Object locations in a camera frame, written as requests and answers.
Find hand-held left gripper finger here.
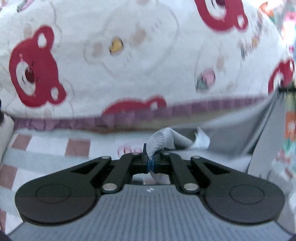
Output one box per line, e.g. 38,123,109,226
70,144,151,194
150,151,229,194

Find grey shirt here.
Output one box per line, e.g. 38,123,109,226
148,89,285,186

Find floral blanket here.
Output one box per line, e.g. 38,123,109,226
258,0,296,183

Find bear print quilt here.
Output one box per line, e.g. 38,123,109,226
0,0,296,133

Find checked mat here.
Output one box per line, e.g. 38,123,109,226
0,126,296,234

